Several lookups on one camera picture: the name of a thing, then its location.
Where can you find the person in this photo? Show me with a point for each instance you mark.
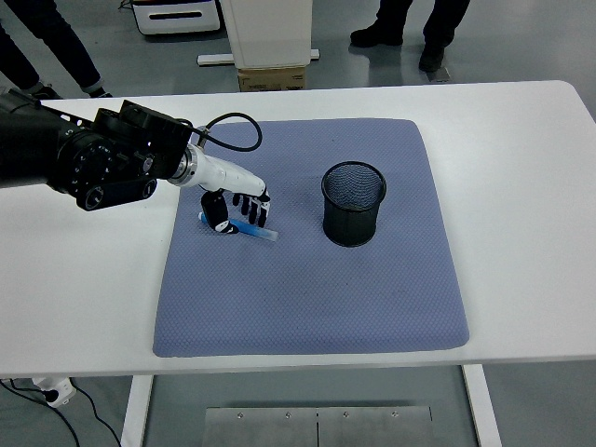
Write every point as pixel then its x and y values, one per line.
pixel 437 28
pixel 70 46

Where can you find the black mesh pen holder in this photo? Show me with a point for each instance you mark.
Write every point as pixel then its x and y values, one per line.
pixel 354 226

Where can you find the white power strip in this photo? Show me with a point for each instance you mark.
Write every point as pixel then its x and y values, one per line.
pixel 58 391

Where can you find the white table leg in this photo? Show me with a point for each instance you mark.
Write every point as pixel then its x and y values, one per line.
pixel 136 410
pixel 482 410

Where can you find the blue-grey quilted mat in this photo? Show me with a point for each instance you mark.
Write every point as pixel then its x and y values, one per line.
pixel 279 288

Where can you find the blue marker with clear cap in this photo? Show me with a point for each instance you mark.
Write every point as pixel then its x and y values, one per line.
pixel 261 232

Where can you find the white pedestal cabinet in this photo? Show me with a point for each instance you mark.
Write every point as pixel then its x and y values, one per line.
pixel 274 32

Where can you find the cardboard box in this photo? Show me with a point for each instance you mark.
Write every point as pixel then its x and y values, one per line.
pixel 272 79

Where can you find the grey floor socket plate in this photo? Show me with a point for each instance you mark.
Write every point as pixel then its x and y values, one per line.
pixel 441 74

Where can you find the white appliance with dark slot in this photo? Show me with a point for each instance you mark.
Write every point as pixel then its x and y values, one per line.
pixel 177 14

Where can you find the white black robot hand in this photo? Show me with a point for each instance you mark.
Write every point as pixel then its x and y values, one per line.
pixel 233 176

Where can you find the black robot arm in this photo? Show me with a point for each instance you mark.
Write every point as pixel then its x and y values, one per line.
pixel 46 149

